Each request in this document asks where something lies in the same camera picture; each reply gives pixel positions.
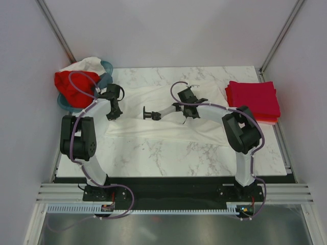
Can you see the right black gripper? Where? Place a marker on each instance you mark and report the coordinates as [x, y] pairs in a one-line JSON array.
[[184, 113]]

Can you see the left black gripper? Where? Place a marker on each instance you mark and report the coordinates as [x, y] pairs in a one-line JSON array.
[[113, 116]]

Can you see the white robot print t shirt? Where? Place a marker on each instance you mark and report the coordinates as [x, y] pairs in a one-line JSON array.
[[173, 127]]

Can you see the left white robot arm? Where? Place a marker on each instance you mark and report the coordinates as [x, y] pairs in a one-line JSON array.
[[79, 132]]

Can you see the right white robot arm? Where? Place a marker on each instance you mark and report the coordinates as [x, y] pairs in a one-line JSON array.
[[241, 129]]

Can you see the grey blue t shirt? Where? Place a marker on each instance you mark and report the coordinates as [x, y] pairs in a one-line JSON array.
[[105, 79]]

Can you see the teal laundry basket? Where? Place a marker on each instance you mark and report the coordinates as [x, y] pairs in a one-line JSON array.
[[61, 100]]

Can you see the plain white t shirt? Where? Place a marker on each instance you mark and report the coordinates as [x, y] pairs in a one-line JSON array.
[[90, 64]]

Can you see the folded magenta t shirt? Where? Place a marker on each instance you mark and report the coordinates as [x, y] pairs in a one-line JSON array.
[[267, 85]]

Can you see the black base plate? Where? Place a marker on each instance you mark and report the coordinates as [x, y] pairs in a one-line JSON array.
[[173, 192]]

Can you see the aluminium cross rail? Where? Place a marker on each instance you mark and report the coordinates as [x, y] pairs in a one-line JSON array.
[[276, 194]]

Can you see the left aluminium corner post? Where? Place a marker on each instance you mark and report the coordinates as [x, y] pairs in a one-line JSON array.
[[56, 30]]

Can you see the aluminium corner post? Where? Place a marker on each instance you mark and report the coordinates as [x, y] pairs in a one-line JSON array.
[[282, 34], [56, 30]]

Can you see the white slotted cable duct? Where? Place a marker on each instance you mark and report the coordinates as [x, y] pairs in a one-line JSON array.
[[98, 208]]

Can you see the right aluminium corner post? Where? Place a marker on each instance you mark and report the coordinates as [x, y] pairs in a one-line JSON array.
[[282, 34]]

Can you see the left aluminium side rail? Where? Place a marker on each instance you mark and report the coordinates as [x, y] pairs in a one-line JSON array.
[[42, 159]]

